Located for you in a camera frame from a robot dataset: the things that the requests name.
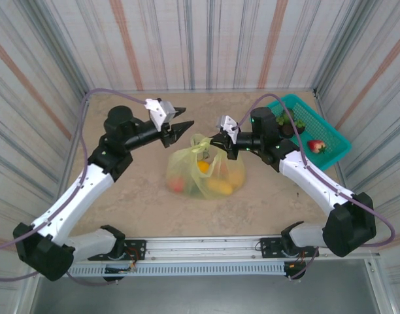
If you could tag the yellow fake mango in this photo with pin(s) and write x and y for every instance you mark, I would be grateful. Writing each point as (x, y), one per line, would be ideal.
(219, 187)

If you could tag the grey metal sheet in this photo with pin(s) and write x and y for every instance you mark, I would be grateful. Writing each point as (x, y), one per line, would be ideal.
(203, 297)

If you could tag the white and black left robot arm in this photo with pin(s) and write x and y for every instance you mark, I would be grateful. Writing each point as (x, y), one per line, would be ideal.
(72, 199)

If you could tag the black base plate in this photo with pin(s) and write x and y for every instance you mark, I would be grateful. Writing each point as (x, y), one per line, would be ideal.
(268, 247)
(138, 248)

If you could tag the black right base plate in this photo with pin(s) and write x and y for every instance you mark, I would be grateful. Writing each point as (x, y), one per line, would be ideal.
(268, 247)

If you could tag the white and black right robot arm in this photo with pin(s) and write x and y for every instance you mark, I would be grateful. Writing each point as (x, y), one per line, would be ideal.
(317, 183)

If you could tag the red fake strawberry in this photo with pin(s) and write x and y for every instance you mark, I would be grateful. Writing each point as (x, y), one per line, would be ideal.
(316, 146)

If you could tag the aluminium mounting rail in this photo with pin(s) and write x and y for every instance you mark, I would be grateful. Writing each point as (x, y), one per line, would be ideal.
(203, 248)

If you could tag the yellow plastic bag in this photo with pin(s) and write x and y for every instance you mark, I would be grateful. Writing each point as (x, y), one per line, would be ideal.
(187, 163)

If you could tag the teal plastic basket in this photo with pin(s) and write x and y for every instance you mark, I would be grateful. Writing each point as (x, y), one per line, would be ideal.
(330, 134)

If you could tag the yellow-orange fake orange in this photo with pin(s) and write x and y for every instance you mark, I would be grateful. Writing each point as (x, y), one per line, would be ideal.
(203, 166)

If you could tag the dark purple fake mangosteen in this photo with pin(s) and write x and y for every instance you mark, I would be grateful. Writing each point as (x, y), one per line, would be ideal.
(299, 126)
(286, 130)

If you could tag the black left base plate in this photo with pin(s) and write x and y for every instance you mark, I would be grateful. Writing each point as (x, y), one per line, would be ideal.
(138, 248)

